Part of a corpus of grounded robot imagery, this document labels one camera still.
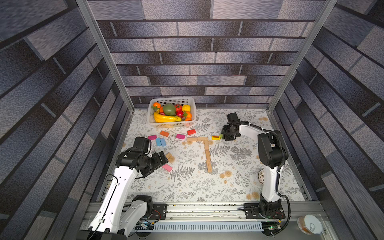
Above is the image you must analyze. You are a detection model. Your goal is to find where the yellow block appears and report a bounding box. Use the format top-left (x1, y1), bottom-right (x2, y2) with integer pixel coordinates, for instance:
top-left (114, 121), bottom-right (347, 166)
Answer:
top-left (212, 135), bottom-right (221, 141)

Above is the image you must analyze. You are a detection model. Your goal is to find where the pink block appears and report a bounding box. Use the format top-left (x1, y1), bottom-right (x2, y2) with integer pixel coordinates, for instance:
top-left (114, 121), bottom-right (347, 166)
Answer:
top-left (162, 164), bottom-right (173, 173)

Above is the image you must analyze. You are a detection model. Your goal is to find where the wood block marked 71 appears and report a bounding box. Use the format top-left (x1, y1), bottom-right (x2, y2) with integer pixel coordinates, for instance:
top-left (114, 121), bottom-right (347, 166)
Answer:
top-left (205, 150), bottom-right (211, 162)

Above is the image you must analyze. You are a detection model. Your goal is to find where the red block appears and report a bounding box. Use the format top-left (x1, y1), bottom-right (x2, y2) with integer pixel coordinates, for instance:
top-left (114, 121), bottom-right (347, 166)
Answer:
top-left (187, 129), bottom-right (196, 135)

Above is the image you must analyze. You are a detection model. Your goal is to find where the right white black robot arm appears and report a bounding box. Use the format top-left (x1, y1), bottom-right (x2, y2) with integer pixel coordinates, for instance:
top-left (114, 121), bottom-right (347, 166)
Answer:
top-left (222, 113), bottom-right (289, 220)

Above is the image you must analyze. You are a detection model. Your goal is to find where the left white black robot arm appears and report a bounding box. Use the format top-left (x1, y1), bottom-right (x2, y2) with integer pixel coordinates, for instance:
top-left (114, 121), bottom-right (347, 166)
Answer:
top-left (76, 137), bottom-right (168, 240)

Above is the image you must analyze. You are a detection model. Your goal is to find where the light blue block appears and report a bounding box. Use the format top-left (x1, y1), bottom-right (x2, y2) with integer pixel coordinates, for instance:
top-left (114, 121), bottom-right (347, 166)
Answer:
top-left (156, 138), bottom-right (162, 147)

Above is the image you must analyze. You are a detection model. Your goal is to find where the orange block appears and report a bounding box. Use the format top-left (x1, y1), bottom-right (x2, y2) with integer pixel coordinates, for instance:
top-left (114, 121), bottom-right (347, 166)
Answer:
top-left (160, 131), bottom-right (170, 137)

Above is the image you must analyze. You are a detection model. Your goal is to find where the magenta block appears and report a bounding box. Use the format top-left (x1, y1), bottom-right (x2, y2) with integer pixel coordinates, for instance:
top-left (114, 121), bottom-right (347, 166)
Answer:
top-left (176, 134), bottom-right (186, 140)

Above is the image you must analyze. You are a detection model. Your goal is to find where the yellow toy banana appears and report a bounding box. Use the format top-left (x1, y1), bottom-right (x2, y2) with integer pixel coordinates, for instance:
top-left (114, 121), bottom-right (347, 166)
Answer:
top-left (154, 112), bottom-right (182, 123)

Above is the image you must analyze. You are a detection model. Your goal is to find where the yellow toy pepper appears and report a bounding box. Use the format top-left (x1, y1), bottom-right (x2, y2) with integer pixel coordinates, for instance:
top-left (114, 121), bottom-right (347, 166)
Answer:
top-left (182, 105), bottom-right (191, 112)

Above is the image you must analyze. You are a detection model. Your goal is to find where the white plastic basket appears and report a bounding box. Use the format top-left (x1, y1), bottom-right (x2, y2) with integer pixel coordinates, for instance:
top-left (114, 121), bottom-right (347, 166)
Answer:
top-left (147, 97), bottom-right (197, 128)

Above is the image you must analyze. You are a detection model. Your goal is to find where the white perforated bowl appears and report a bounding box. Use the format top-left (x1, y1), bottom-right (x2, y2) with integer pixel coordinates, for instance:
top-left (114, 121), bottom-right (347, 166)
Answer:
top-left (258, 169), bottom-right (265, 186)

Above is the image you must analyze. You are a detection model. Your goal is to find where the red toy fruit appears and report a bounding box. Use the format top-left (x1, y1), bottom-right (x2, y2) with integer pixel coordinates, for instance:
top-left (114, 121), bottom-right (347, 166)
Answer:
top-left (175, 105), bottom-right (184, 118)

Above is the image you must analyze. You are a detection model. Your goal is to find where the green toy mango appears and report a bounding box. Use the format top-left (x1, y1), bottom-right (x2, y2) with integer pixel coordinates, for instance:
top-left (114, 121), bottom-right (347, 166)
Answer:
top-left (163, 104), bottom-right (176, 116)

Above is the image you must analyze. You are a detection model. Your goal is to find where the orange toy fruit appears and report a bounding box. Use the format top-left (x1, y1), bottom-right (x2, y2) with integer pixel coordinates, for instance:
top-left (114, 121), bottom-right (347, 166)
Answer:
top-left (152, 102), bottom-right (162, 109)

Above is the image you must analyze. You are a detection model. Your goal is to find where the white lidded cup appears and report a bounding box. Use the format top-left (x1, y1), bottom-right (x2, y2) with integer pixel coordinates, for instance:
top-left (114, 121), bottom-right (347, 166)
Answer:
top-left (297, 215), bottom-right (323, 235)

